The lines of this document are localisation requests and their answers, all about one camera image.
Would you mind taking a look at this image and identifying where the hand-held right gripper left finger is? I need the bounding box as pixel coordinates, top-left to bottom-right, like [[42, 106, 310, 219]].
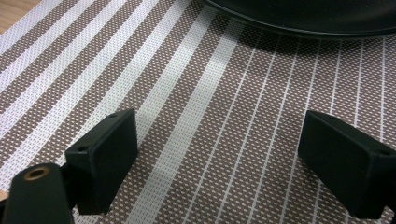
[[64, 107, 139, 216]]

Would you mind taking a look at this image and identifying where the brown white striped woven placemat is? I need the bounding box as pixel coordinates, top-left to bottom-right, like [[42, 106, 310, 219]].
[[0, 0, 396, 224]]

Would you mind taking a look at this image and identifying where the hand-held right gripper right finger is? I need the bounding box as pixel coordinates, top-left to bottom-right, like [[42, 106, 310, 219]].
[[297, 109, 396, 220]]

